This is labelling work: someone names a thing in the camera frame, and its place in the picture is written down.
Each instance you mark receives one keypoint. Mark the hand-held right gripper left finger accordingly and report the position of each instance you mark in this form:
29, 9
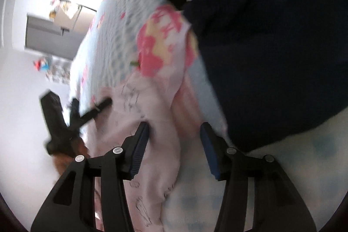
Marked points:
138, 150

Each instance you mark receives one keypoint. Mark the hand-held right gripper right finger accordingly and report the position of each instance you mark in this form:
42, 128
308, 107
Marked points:
209, 150

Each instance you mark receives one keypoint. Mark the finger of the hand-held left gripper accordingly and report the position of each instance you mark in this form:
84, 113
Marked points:
95, 111
74, 107

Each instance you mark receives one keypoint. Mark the pink cartoon print garment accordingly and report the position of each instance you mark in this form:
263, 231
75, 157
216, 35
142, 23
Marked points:
152, 117

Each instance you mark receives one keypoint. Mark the small display rack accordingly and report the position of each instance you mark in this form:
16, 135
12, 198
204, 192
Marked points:
59, 74

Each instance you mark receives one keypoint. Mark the colourful toy figure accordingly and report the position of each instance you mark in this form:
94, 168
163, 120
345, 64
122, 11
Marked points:
40, 64

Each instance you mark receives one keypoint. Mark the blue checked cartoon blanket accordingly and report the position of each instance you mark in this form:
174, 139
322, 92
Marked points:
114, 39

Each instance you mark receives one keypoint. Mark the navy garment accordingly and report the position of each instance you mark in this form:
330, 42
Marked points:
272, 44

